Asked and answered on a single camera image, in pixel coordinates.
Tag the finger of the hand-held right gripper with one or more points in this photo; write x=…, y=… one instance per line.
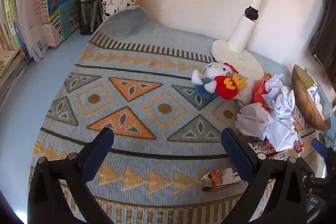
x=319, y=146
x=307, y=169

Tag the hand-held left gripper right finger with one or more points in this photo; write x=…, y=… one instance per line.
x=237, y=155

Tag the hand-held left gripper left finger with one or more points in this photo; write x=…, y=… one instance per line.
x=97, y=155

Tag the gold ribbed bowl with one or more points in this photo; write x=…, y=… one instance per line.
x=304, y=100

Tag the cartoon printed pen box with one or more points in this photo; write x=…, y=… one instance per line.
x=265, y=146

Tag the patterned blue woven mat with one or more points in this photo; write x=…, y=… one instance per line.
x=131, y=121

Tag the crumpled white paper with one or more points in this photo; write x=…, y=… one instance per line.
x=313, y=95

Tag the pile of crumpled papers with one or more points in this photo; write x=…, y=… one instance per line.
x=281, y=108

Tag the red orange packet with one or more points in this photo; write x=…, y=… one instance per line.
x=260, y=90

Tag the white cat plush toy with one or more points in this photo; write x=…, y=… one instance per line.
x=218, y=71

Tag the black monitor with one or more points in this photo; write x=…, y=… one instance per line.
x=325, y=37

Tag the white desk lamp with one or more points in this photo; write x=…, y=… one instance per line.
x=241, y=37

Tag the stack of flat books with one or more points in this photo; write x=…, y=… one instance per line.
x=10, y=69

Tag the black mesh pen holder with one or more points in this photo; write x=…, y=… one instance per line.
x=89, y=16

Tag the teal bookend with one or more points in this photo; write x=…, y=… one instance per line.
x=68, y=7

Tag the row of upright books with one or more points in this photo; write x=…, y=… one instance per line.
x=26, y=3

